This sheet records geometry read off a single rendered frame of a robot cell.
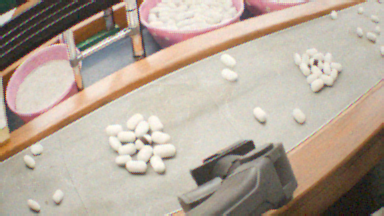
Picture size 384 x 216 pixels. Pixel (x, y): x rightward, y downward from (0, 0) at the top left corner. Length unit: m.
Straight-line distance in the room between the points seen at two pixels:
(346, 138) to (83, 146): 0.52
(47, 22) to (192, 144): 0.39
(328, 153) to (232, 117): 0.23
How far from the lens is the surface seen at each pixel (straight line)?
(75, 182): 0.83
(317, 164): 0.77
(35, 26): 0.65
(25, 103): 1.08
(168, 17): 1.15
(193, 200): 0.57
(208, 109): 0.89
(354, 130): 0.84
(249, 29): 1.04
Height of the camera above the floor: 1.37
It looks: 45 degrees down
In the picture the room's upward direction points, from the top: 9 degrees counter-clockwise
